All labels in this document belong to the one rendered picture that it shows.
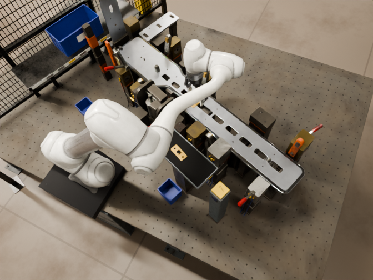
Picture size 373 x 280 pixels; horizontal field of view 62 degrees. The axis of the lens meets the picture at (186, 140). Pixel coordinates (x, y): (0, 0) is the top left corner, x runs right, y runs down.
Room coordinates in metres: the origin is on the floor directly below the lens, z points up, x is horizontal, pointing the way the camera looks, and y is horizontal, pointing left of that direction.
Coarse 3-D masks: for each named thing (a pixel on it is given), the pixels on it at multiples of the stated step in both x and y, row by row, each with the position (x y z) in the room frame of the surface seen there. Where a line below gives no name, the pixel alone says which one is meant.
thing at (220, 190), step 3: (219, 183) 0.45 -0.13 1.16; (222, 183) 0.45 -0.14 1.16; (216, 186) 0.44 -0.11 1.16; (219, 186) 0.44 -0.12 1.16; (222, 186) 0.44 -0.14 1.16; (225, 186) 0.44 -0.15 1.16; (213, 189) 0.43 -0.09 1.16; (216, 189) 0.43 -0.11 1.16; (219, 189) 0.42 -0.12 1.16; (222, 189) 0.42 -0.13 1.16; (225, 189) 0.42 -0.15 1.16; (228, 189) 0.42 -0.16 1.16; (213, 192) 0.42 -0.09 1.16; (216, 192) 0.41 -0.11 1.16; (219, 192) 0.41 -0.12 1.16; (222, 192) 0.41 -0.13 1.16; (225, 192) 0.41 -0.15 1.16; (216, 195) 0.40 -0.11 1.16; (219, 195) 0.40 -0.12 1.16; (222, 195) 0.40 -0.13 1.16; (219, 198) 0.39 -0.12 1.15
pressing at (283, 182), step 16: (128, 48) 1.49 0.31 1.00; (144, 48) 1.47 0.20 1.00; (128, 64) 1.35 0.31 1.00; (144, 64) 1.34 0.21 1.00; (160, 64) 1.32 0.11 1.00; (176, 64) 1.31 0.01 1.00; (144, 80) 1.22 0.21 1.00; (160, 80) 1.20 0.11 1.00; (176, 80) 1.19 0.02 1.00; (192, 112) 0.95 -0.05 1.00; (224, 112) 0.92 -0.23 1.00; (208, 128) 0.83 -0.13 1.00; (224, 128) 0.82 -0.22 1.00; (240, 128) 0.81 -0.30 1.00; (240, 144) 0.71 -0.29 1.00; (256, 144) 0.70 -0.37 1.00; (272, 144) 0.69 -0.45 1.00; (256, 160) 0.61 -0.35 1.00; (272, 160) 0.60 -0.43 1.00; (288, 160) 0.59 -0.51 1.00; (272, 176) 0.51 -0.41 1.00; (288, 176) 0.50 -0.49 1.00; (288, 192) 0.42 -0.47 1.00
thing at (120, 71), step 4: (120, 68) 1.28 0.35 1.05; (124, 68) 1.28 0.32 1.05; (120, 72) 1.25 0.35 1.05; (124, 72) 1.25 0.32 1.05; (128, 72) 1.27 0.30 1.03; (120, 76) 1.24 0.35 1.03; (124, 76) 1.24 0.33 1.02; (128, 76) 1.26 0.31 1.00; (120, 80) 1.25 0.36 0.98; (124, 80) 1.24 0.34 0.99; (128, 80) 1.25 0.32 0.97; (132, 80) 1.27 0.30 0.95; (124, 84) 1.24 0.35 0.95; (128, 84) 1.25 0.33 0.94; (132, 84) 1.27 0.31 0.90; (124, 88) 1.27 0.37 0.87; (128, 88) 1.25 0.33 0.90; (128, 92) 1.24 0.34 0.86; (128, 96) 1.25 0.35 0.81; (128, 100) 1.27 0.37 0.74; (128, 104) 1.25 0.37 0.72; (132, 104) 1.24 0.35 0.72
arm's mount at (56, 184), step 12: (60, 168) 0.71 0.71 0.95; (120, 168) 0.75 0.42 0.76; (48, 180) 0.65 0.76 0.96; (60, 180) 0.65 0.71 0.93; (48, 192) 0.59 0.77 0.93; (60, 192) 0.59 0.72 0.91; (72, 192) 0.60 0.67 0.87; (84, 192) 0.60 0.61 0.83; (108, 192) 0.62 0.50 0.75; (72, 204) 0.54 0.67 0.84; (84, 204) 0.54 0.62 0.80; (96, 204) 0.54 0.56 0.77; (96, 216) 0.49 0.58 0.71
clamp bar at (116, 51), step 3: (114, 48) 1.29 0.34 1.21; (120, 48) 1.29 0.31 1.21; (114, 51) 1.27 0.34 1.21; (117, 51) 1.27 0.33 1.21; (114, 54) 1.26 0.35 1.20; (117, 54) 1.26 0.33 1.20; (120, 54) 1.27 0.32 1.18; (117, 57) 1.29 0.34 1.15; (120, 57) 1.27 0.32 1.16; (120, 60) 1.26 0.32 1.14; (123, 60) 1.27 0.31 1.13; (123, 63) 1.27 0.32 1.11; (126, 63) 1.28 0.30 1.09
